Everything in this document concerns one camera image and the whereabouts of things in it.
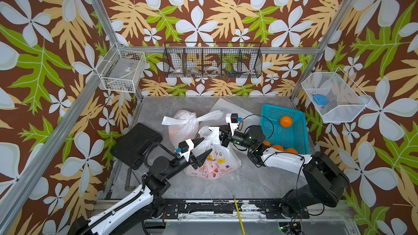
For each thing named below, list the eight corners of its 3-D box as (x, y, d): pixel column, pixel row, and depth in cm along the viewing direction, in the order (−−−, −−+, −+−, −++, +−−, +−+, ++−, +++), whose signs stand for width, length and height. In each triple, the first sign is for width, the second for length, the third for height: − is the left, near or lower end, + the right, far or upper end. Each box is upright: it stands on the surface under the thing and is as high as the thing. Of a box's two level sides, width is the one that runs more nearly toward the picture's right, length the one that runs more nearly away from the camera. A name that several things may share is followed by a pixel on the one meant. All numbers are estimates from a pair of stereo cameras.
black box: (110, 153, 93) (105, 148, 89) (139, 125, 106) (136, 120, 101) (136, 171, 87) (132, 167, 82) (163, 139, 99) (161, 134, 94)
